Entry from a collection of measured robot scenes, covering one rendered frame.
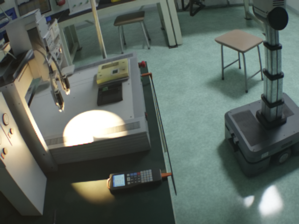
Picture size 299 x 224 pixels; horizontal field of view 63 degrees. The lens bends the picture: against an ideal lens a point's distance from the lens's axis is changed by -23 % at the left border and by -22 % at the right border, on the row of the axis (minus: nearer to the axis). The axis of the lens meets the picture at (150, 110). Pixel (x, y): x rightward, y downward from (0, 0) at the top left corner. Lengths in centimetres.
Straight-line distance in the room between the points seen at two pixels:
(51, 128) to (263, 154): 126
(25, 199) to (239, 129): 146
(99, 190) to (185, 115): 158
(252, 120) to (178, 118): 78
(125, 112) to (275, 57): 96
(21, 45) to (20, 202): 64
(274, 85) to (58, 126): 129
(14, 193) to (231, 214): 132
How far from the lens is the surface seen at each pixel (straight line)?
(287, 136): 196
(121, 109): 129
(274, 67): 179
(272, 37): 171
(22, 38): 119
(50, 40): 121
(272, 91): 186
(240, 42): 265
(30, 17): 115
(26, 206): 113
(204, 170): 210
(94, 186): 116
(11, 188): 106
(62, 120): 137
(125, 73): 147
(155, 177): 108
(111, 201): 108
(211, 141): 230
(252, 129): 199
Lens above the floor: 158
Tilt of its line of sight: 36 degrees down
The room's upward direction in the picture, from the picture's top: 14 degrees counter-clockwise
